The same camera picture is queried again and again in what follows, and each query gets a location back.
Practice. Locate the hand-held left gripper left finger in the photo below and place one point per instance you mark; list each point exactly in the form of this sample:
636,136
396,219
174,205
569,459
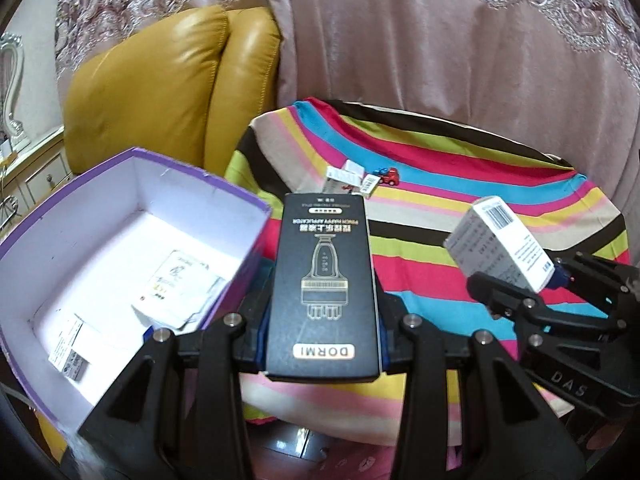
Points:
262,340

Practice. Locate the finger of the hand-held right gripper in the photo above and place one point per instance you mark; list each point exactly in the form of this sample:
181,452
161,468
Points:
605,282
515,302

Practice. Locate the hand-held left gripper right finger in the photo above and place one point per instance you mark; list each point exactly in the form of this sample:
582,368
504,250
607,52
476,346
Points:
384,345

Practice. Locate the white barcode carton box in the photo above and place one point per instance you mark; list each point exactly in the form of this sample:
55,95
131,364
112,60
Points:
500,245

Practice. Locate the black printed carton box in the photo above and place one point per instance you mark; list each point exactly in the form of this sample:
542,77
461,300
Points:
320,260

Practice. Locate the purple cardboard storage box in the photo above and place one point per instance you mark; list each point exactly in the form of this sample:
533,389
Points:
165,195

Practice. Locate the white printed packet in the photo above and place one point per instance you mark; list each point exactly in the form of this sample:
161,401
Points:
175,285

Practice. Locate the striped colourful tablecloth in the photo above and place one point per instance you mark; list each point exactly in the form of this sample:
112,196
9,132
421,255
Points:
450,160

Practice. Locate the small barcode carton box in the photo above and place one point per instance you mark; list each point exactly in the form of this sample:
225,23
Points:
370,185

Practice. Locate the red toy car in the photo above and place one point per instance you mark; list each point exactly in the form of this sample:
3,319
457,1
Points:
391,176

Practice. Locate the small white carton box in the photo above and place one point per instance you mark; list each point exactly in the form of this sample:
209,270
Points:
67,352
342,176

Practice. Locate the small blue toy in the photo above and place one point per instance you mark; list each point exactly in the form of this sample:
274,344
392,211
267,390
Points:
379,171

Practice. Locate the pink plain curtain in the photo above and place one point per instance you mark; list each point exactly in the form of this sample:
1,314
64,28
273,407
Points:
425,60

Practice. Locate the yellow leather armchair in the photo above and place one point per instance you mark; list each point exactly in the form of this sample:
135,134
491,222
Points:
150,90

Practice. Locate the white ornate dresser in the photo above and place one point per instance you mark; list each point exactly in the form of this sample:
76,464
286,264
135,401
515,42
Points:
35,175

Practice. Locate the floral lace curtain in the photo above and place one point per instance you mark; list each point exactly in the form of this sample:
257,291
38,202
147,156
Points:
125,0

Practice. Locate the white ornate mirror frame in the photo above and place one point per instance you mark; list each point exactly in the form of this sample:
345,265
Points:
10,85

